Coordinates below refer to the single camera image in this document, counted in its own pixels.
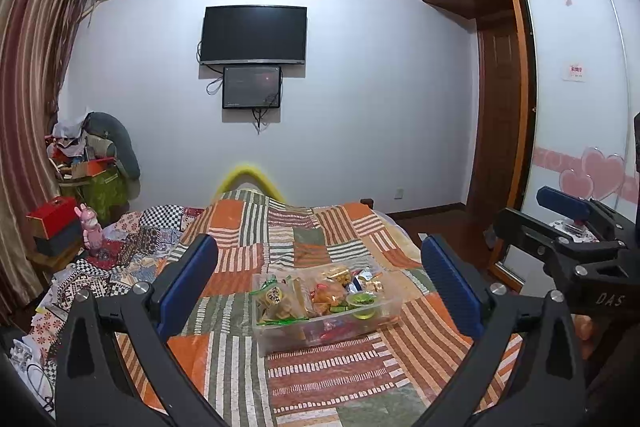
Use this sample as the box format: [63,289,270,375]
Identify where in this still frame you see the orange green striped patchwork blanket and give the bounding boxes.
[115,189,526,427]

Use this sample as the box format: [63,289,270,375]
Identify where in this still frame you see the grey pillow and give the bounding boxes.
[85,112,141,180]

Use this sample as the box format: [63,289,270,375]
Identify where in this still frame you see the green round snack cup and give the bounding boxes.
[347,291,377,319]

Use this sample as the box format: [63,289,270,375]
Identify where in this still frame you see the pink rabbit toy figure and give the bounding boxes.
[75,203,105,259]

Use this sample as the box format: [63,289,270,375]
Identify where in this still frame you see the orange snack packet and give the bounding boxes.
[310,282,349,316]

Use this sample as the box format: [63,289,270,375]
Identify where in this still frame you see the brown wooden door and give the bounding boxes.
[467,19,524,208]

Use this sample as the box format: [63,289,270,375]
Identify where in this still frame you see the pile of clothes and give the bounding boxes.
[45,117,121,182]

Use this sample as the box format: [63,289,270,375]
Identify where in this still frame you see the green bag of yellow crisps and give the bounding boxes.
[252,274,296,325]

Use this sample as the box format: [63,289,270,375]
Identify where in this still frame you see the black wall television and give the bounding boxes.
[198,5,308,66]

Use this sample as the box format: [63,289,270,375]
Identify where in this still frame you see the yellow hoop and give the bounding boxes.
[212,163,286,202]

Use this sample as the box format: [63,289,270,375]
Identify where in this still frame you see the small black wall monitor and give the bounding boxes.
[222,65,284,110]

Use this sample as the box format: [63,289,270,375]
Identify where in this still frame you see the black box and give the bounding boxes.
[32,227,84,257]

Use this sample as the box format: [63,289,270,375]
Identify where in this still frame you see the red box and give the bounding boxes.
[26,197,81,239]

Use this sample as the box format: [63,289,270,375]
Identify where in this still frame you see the green patterned box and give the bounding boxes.
[80,167,129,226]

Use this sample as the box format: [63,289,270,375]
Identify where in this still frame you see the black monitor cable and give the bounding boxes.
[252,94,281,136]

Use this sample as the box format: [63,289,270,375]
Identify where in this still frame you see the gold snack packet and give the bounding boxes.
[320,269,352,289]

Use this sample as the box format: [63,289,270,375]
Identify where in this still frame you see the striped brown curtain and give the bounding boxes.
[0,0,101,328]

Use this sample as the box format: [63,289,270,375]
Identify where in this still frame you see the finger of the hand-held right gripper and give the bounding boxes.
[492,207,621,273]
[536,186,640,249]

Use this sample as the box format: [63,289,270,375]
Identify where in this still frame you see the clear plastic storage bin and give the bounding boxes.
[251,266,403,354]

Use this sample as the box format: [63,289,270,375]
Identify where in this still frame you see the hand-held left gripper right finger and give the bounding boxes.
[404,234,587,427]

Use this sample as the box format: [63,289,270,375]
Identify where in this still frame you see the checkered patchwork quilt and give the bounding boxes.
[30,204,213,358]

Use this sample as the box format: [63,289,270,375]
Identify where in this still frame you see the white sliding wardrobe door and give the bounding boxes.
[500,0,640,293]

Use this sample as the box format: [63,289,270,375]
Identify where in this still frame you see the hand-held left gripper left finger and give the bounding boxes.
[54,233,236,427]

